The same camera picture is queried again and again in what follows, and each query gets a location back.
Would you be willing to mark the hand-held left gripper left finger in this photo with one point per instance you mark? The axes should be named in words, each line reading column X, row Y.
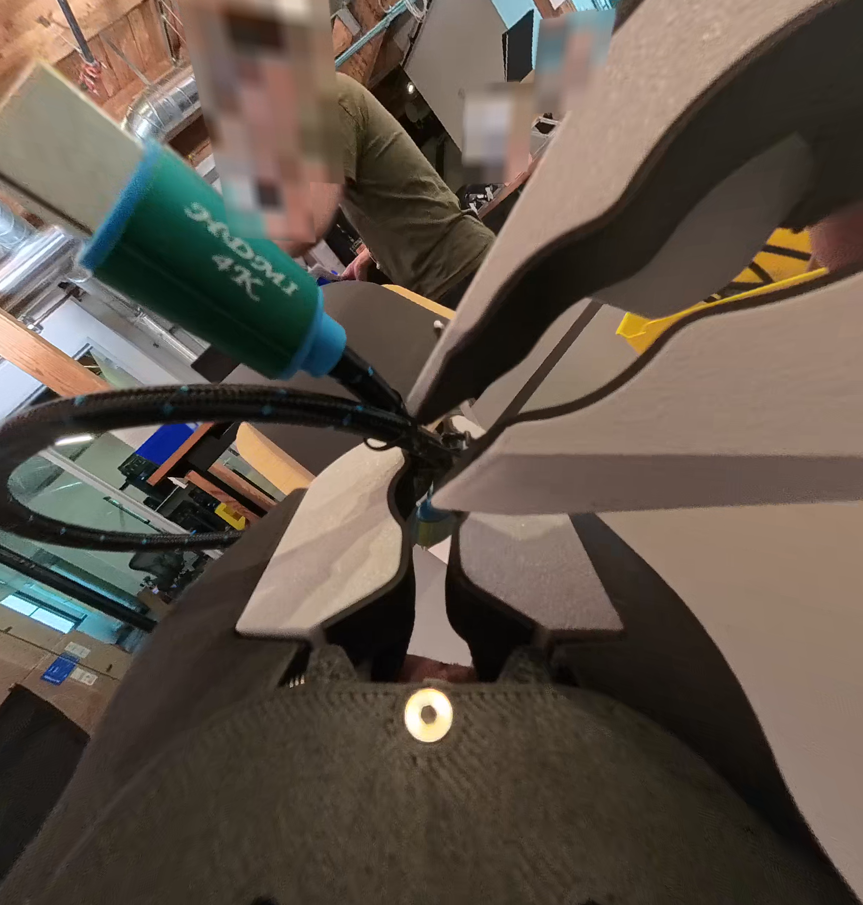
column 326, row 559

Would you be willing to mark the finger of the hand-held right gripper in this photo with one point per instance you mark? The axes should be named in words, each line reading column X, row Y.
column 573, row 184
column 715, row 410

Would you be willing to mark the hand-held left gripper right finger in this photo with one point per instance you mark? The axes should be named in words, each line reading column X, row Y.
column 538, row 566

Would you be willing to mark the person's right hand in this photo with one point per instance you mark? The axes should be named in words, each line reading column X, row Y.
column 849, row 234

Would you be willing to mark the yellow plastic bin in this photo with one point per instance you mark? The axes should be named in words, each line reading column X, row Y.
column 715, row 304

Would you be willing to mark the grey panel with wooden rim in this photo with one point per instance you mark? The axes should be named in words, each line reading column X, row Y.
column 382, row 325

